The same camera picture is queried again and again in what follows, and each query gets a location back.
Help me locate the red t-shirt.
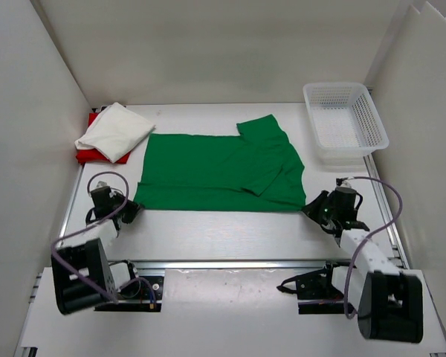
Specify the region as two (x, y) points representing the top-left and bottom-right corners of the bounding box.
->
(75, 112), (130, 166)

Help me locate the white t-shirt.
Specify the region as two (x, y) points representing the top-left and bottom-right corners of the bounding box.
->
(74, 103), (155, 163)

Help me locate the green garment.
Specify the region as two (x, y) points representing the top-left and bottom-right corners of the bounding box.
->
(134, 115), (306, 213)

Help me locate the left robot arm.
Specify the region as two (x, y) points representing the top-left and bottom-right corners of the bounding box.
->
(51, 181), (142, 315)

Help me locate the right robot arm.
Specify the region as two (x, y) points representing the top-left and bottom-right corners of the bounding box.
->
(302, 184), (424, 344)

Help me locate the white plastic basket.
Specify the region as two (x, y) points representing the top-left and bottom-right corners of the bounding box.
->
(303, 82), (390, 165)

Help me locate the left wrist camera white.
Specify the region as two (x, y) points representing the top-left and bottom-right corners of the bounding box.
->
(95, 181), (110, 190)

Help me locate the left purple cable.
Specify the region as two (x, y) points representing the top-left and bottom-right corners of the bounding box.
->
(51, 170), (157, 309)

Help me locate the aluminium rail front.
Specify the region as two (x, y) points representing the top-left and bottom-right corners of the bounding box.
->
(134, 260), (326, 271)

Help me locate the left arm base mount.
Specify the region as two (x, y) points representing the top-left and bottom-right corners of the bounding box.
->
(94, 260), (164, 313)

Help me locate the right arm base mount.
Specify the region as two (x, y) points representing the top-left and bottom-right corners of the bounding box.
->
(277, 260), (349, 315)

